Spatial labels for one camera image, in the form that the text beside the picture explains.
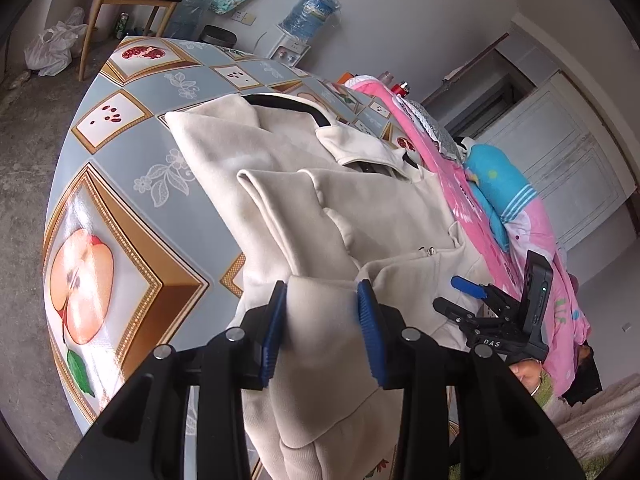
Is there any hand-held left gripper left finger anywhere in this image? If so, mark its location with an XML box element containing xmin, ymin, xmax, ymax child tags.
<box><xmin>60</xmin><ymin>280</ymin><xmax>289</xmax><ymax>480</ymax></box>

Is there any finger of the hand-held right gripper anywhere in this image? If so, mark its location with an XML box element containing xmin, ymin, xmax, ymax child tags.
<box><xmin>451</xmin><ymin>275</ymin><xmax>519</xmax><ymax>312</ymax></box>
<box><xmin>434</xmin><ymin>297</ymin><xmax>482</xmax><ymax>332</ymax></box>

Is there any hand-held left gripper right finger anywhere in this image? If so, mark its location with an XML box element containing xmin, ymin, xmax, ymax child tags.
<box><xmin>356</xmin><ymin>280</ymin><xmax>584</xmax><ymax>480</ymax></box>

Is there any beige jacket with black trim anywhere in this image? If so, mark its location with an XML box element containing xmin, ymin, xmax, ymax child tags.
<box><xmin>164</xmin><ymin>92</ymin><xmax>496</xmax><ymax>480</ymax></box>

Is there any person's right hand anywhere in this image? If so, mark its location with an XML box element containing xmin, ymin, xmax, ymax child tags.
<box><xmin>510</xmin><ymin>359</ymin><xmax>545</xmax><ymax>397</ymax></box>

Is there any pink floral blanket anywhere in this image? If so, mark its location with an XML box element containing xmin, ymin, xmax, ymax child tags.
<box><xmin>345</xmin><ymin>75</ymin><xmax>591</xmax><ymax>396</ymax></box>

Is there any blue pillow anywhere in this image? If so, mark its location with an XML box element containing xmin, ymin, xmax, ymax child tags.
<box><xmin>464</xmin><ymin>144</ymin><xmax>540</xmax><ymax>253</ymax></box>

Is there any beige fluffy cloth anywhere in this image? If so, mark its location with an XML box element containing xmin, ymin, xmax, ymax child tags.
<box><xmin>547</xmin><ymin>374</ymin><xmax>640</xmax><ymax>467</ymax></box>

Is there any grey lace cloth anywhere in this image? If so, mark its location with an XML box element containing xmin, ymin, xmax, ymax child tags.
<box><xmin>395</xmin><ymin>95</ymin><xmax>468</xmax><ymax>161</ymax></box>

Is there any white wardrobe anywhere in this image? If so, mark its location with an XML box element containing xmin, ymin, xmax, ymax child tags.
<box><xmin>480</xmin><ymin>70</ymin><xmax>640</xmax><ymax>261</ymax></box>

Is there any patterned tablecloth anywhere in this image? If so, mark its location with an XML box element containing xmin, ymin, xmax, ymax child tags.
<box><xmin>42</xmin><ymin>35</ymin><xmax>461</xmax><ymax>480</ymax></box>

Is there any white water dispenser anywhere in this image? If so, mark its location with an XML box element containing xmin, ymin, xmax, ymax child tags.
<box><xmin>267</xmin><ymin>35</ymin><xmax>313</xmax><ymax>66</ymax></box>

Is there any black bin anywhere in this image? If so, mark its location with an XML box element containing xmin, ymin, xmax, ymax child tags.
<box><xmin>200</xmin><ymin>25</ymin><xmax>237</xmax><ymax>47</ymax></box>

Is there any blue water bottle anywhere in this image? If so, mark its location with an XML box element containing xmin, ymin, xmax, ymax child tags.
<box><xmin>277</xmin><ymin>0</ymin><xmax>341</xmax><ymax>41</ymax></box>

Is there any clear water jug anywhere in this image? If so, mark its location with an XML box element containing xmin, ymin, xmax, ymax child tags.
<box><xmin>170</xmin><ymin>0</ymin><xmax>211</xmax><ymax>41</ymax></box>

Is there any white plastic bag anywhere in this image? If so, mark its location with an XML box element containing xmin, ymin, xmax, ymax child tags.
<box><xmin>24</xmin><ymin>6</ymin><xmax>90</xmax><ymax>77</ymax></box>

